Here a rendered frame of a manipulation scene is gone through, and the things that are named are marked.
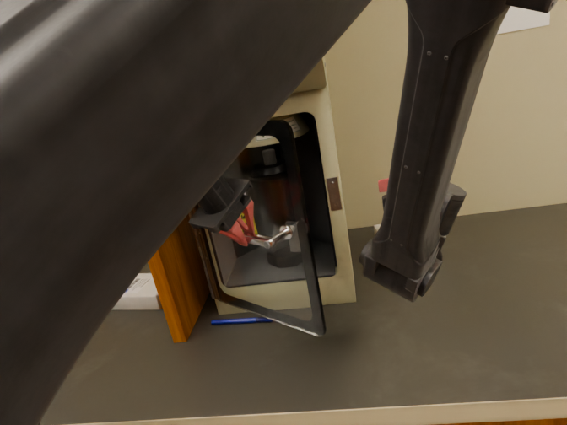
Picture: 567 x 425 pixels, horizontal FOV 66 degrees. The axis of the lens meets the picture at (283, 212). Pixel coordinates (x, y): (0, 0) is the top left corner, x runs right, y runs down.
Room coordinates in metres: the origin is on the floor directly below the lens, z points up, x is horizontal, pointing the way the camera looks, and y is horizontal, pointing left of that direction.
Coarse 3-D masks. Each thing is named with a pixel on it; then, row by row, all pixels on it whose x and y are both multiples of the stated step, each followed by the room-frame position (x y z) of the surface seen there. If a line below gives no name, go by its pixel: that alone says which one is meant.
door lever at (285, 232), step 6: (282, 228) 0.68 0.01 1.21; (288, 228) 0.67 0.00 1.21; (246, 234) 0.68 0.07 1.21; (252, 234) 0.68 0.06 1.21; (258, 234) 0.67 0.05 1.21; (276, 234) 0.66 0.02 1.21; (282, 234) 0.66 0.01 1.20; (288, 234) 0.68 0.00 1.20; (246, 240) 0.68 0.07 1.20; (252, 240) 0.67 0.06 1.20; (258, 240) 0.66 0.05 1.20; (264, 240) 0.65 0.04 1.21; (270, 240) 0.64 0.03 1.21; (276, 240) 0.65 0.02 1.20; (264, 246) 0.65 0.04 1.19; (270, 246) 0.64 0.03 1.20
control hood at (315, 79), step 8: (320, 64) 0.76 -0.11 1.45; (312, 72) 0.77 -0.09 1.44; (320, 72) 0.77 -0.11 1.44; (304, 80) 0.78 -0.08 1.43; (312, 80) 0.78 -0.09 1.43; (320, 80) 0.78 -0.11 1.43; (296, 88) 0.80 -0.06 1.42; (304, 88) 0.80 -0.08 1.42; (312, 88) 0.80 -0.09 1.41; (320, 88) 0.80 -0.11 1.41
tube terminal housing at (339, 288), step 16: (304, 96) 0.83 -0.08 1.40; (320, 96) 0.82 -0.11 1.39; (288, 112) 0.84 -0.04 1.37; (320, 112) 0.82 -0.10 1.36; (320, 128) 0.83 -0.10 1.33; (320, 144) 0.83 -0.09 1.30; (336, 160) 0.82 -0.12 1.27; (336, 176) 0.82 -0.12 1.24; (336, 224) 0.83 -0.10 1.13; (336, 240) 0.83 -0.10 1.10; (336, 256) 0.83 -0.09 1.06; (336, 272) 0.83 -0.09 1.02; (352, 272) 0.82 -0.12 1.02; (320, 288) 0.83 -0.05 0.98; (336, 288) 0.83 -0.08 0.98; (352, 288) 0.82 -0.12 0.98; (224, 304) 0.87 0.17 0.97
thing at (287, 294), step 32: (288, 128) 0.65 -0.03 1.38; (256, 160) 0.71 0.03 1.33; (288, 160) 0.66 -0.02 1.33; (256, 192) 0.72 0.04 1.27; (288, 192) 0.67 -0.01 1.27; (256, 224) 0.73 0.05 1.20; (288, 224) 0.68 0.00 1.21; (224, 256) 0.81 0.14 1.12; (256, 256) 0.74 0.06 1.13; (288, 256) 0.69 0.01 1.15; (224, 288) 0.83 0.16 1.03; (256, 288) 0.76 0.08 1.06; (288, 288) 0.70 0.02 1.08; (288, 320) 0.71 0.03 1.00; (320, 320) 0.65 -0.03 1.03
